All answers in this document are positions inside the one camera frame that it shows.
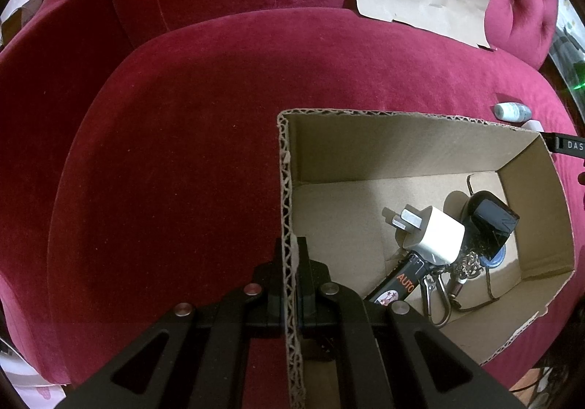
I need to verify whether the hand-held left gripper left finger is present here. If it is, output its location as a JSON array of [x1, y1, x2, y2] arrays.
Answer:
[[55, 238, 286, 409]]

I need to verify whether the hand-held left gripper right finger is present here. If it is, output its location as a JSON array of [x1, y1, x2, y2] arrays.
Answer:
[[297, 238, 526, 409]]

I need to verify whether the brown cardboard box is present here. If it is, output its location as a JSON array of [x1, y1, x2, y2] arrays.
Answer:
[[276, 109, 575, 409]]

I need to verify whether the black printed lighter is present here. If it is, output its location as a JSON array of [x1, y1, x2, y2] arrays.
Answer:
[[363, 254, 433, 307]]

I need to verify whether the key bunch with blue fob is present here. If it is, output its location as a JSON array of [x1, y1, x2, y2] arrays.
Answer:
[[420, 249, 499, 328]]

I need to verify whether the small white cube charger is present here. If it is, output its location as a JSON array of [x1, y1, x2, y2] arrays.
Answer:
[[381, 205, 466, 266]]

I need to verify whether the light blue small bottle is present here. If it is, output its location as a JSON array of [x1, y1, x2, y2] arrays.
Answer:
[[494, 102, 532, 122]]

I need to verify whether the red tufted velvet sofa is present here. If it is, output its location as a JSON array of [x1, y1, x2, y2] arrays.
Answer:
[[0, 0, 581, 409]]

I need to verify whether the brown cardboard carton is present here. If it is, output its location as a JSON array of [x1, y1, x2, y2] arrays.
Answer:
[[0, 0, 49, 46]]

